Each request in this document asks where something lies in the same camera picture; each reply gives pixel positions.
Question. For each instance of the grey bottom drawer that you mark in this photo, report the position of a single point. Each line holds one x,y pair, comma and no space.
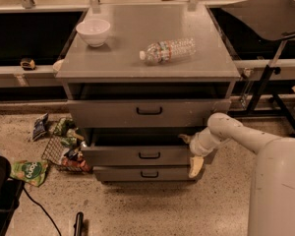
144,173

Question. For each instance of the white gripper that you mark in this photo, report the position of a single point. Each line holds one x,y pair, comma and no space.
196,146

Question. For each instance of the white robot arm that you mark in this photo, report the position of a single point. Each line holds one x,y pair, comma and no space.
272,192

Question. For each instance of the grey top drawer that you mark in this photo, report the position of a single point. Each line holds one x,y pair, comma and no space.
144,113

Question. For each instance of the blue chip bag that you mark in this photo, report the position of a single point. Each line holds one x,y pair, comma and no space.
39,127

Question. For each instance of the black chair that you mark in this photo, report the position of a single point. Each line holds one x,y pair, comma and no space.
10,192

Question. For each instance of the green snack pack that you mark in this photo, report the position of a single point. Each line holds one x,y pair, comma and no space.
62,127

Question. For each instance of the tape measure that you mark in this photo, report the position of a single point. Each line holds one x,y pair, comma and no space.
27,64

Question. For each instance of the red snack bag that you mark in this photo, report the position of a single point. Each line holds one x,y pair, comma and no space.
79,164

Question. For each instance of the white ceramic bowl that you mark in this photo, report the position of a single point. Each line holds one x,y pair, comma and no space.
93,32

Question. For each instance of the wire basket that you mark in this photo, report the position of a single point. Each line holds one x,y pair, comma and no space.
59,147

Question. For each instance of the green snack bag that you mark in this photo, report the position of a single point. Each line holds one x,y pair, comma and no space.
32,172

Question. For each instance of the grey drawer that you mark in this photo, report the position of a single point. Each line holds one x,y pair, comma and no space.
144,113
144,173
138,150

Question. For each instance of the black stand tray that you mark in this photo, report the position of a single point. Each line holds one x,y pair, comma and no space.
260,36

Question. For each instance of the clear plastic water bottle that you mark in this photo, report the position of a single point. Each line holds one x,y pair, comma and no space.
168,50

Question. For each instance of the black cylindrical tool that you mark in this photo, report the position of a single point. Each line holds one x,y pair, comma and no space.
79,223

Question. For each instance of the grey drawer cabinet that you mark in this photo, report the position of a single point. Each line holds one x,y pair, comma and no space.
114,71

